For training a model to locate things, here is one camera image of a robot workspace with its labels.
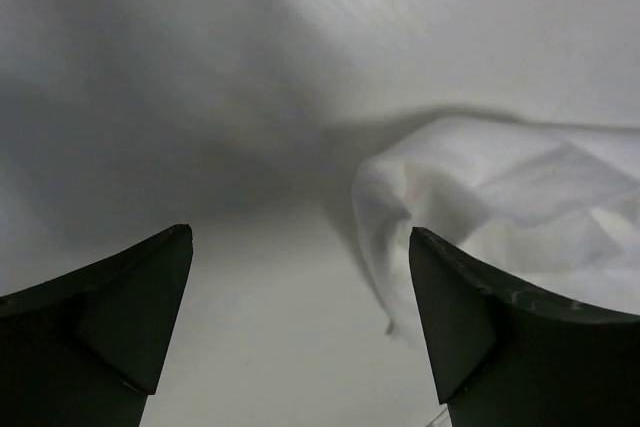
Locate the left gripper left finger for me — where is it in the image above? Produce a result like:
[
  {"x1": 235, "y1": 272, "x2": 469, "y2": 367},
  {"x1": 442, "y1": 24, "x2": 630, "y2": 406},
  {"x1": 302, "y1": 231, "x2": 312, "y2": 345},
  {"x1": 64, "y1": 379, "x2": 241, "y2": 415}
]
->
[{"x1": 1, "y1": 224, "x2": 193, "y2": 427}]

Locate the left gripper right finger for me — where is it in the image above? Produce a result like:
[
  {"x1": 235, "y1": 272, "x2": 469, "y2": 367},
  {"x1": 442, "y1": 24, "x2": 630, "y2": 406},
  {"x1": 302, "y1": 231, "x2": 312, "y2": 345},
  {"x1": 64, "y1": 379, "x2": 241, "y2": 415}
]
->
[{"x1": 409, "y1": 228, "x2": 639, "y2": 427}]

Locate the white printed t-shirt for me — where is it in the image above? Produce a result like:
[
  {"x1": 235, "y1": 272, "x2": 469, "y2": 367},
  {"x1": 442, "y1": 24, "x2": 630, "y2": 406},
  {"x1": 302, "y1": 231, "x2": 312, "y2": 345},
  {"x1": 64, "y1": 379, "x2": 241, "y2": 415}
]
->
[{"x1": 353, "y1": 118, "x2": 639, "y2": 355}]

